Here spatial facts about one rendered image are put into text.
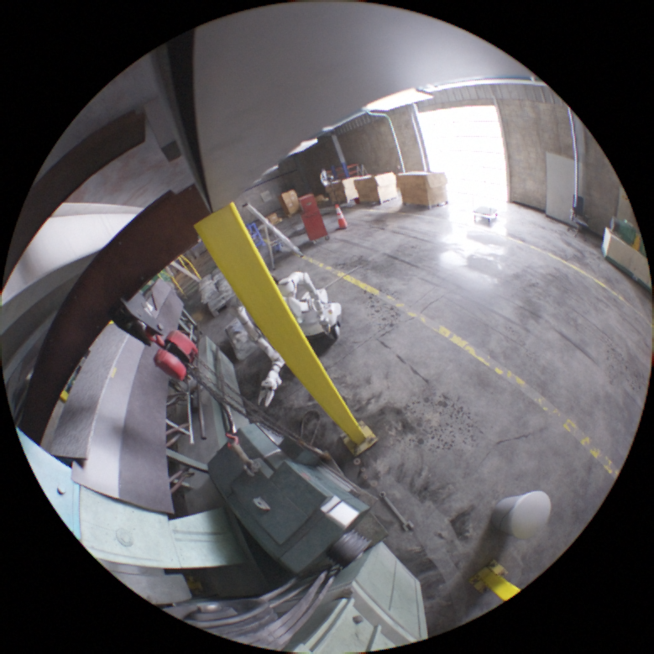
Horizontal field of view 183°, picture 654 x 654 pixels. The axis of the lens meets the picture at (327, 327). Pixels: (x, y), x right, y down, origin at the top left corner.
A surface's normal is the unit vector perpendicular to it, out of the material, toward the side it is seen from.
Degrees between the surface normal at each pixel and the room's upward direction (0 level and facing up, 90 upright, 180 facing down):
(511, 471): 0
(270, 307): 90
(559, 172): 90
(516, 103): 90
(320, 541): 0
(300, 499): 0
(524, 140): 90
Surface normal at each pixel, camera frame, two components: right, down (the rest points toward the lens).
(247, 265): 0.50, 0.47
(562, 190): -0.81, 0.55
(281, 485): -0.31, -0.69
